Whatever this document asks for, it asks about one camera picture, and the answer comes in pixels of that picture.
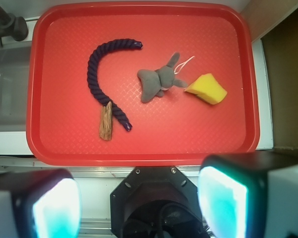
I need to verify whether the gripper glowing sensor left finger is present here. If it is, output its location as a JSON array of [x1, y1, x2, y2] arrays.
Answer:
[[0, 169, 82, 238]]

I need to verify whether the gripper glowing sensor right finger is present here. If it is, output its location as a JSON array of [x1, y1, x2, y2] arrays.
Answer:
[[197, 151, 298, 238]]

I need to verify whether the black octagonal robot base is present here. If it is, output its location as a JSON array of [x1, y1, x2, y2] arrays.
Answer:
[[110, 167, 209, 238]]

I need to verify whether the brown wood chip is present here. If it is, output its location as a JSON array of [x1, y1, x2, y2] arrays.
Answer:
[[99, 102, 113, 141]]

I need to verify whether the yellow sponge wedge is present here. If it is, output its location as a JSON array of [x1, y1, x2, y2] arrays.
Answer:
[[184, 73, 227, 105]]

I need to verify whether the brown cardboard box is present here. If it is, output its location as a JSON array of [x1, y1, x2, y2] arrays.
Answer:
[[262, 14, 298, 150]]

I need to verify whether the red plastic tray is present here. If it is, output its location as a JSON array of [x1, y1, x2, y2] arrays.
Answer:
[[26, 1, 260, 167]]

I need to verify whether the grey plush elephant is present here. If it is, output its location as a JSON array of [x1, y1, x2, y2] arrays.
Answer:
[[137, 52, 195, 103]]

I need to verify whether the dark metal faucet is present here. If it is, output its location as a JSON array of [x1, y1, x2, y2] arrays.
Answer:
[[0, 6, 28, 48]]

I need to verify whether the dark purple rope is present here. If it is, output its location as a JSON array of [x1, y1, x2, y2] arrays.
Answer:
[[87, 38, 143, 132]]

